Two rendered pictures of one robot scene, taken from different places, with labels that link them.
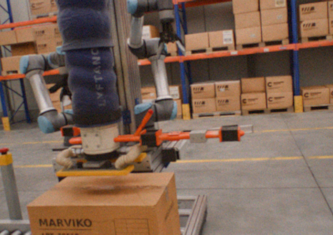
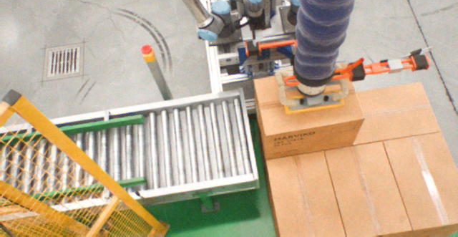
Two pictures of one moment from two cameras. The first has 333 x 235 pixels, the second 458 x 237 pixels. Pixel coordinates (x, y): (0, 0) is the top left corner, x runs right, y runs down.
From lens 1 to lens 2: 2.09 m
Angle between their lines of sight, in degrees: 54
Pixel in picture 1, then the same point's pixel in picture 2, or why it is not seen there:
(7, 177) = (156, 68)
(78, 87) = (315, 67)
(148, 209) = (359, 120)
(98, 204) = (323, 125)
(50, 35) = not seen: outside the picture
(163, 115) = not seen: outside the picture
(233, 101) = not seen: outside the picture
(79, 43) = (330, 46)
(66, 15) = (324, 32)
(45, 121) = (212, 36)
